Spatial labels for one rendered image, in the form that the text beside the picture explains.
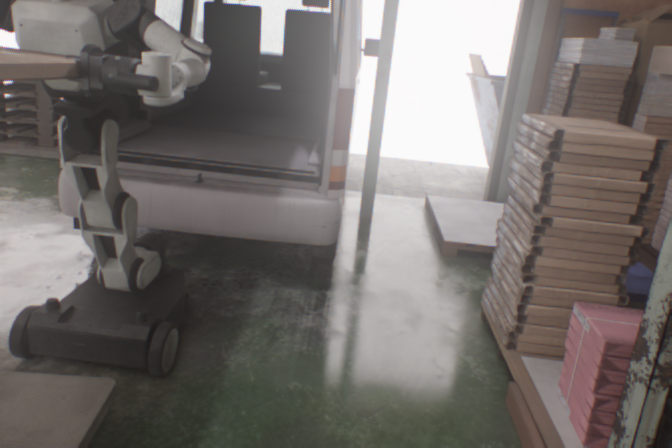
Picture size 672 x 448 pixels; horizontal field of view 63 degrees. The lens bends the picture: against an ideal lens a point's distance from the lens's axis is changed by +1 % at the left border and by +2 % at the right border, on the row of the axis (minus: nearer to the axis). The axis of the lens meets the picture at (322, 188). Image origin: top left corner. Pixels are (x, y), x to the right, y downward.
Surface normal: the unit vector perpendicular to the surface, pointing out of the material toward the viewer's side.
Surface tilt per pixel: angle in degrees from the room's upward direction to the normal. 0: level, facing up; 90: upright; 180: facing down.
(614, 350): 90
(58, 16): 60
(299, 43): 93
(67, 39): 105
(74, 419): 0
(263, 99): 90
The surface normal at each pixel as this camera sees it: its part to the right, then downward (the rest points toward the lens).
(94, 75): -0.36, 0.22
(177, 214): -0.09, 0.27
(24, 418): 0.09, -0.96
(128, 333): 0.00, -0.49
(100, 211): -0.12, 0.54
